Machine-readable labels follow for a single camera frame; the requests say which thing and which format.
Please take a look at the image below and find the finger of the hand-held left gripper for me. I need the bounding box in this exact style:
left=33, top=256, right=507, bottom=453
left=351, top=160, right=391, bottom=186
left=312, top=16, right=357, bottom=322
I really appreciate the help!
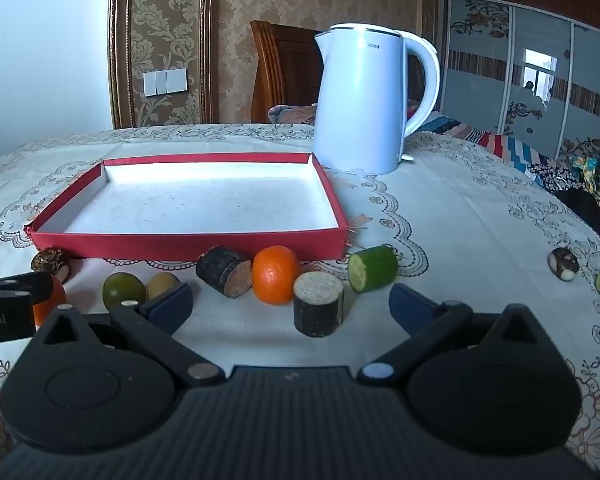
left=0, top=272, right=53, bottom=307

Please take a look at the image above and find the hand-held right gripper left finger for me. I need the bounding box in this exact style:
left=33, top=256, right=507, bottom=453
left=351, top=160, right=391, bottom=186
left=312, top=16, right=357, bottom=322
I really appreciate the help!
left=32, top=282, right=226, bottom=388

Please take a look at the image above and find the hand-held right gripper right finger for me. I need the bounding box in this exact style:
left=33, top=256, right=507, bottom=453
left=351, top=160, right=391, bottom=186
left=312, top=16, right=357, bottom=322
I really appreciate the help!
left=357, top=284, right=571, bottom=387

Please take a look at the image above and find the orange mandarin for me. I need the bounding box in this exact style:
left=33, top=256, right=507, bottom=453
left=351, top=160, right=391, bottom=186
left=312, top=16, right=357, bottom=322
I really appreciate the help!
left=32, top=275, right=67, bottom=327
left=252, top=246, right=301, bottom=306

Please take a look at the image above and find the brown taro piece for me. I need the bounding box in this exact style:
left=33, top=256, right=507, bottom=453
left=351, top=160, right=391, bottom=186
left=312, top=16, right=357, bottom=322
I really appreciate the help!
left=31, top=247, right=72, bottom=281

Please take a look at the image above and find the green cucumber piece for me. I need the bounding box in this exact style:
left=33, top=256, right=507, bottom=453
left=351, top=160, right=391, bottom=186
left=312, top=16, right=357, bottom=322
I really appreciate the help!
left=348, top=245, right=399, bottom=294

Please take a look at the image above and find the red shallow cardboard box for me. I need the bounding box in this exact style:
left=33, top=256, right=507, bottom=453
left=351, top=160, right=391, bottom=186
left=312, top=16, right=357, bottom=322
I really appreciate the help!
left=24, top=154, right=348, bottom=262

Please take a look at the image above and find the water chestnut right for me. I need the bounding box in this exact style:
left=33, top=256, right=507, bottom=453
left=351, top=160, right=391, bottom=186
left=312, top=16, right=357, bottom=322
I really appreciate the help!
left=547, top=247, right=580, bottom=281

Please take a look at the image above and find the striped colourful blanket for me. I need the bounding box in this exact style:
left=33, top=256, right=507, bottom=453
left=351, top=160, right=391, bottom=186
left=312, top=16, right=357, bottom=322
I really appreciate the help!
left=420, top=112, right=546, bottom=171

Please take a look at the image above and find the dark clothes pile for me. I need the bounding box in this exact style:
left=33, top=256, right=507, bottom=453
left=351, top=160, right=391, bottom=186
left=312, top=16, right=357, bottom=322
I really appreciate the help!
left=527, top=152, right=600, bottom=253

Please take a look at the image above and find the white electric kettle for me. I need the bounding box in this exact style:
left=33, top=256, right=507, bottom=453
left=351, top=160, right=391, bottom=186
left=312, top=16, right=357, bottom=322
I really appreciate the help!
left=311, top=23, right=441, bottom=176

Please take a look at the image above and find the pink patterned bedding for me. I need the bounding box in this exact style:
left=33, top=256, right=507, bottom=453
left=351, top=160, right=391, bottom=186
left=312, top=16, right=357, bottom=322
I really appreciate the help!
left=267, top=102, right=319, bottom=126

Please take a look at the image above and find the wardrobe with sliding doors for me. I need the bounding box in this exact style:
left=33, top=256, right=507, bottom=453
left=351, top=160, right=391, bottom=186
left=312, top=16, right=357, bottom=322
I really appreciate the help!
left=440, top=0, right=600, bottom=161

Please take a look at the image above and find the wooden headboard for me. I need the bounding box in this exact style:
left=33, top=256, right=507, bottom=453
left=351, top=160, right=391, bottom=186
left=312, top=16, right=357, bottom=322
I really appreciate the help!
left=250, top=20, right=426, bottom=124

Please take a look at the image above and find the white wall switch panel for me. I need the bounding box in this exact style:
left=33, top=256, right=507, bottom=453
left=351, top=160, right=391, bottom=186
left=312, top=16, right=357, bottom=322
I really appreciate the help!
left=143, top=69, right=188, bottom=97

